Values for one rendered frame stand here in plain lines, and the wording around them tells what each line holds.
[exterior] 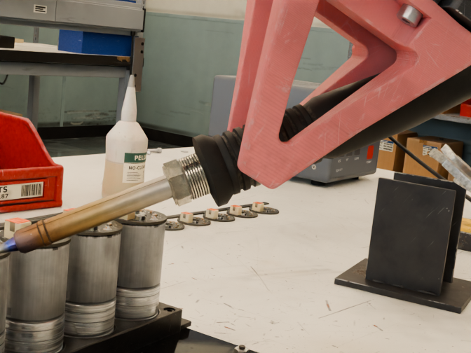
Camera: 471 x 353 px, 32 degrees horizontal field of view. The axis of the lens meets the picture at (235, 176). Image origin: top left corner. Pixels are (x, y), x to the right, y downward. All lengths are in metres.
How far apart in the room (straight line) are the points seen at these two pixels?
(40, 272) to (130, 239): 0.05
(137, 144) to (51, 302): 0.36
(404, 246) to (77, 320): 0.23
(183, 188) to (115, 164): 0.39
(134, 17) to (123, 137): 2.90
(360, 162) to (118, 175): 0.30
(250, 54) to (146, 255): 0.10
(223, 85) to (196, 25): 5.37
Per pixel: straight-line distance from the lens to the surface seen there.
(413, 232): 0.48
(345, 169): 0.83
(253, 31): 0.28
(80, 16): 3.32
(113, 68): 3.56
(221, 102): 0.86
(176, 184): 0.26
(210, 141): 0.26
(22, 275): 0.29
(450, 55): 0.26
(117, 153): 0.64
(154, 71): 6.48
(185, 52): 6.28
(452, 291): 0.50
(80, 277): 0.31
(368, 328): 0.43
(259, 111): 0.25
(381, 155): 4.89
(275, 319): 0.42
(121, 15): 3.48
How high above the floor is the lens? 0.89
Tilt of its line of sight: 10 degrees down
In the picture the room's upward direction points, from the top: 6 degrees clockwise
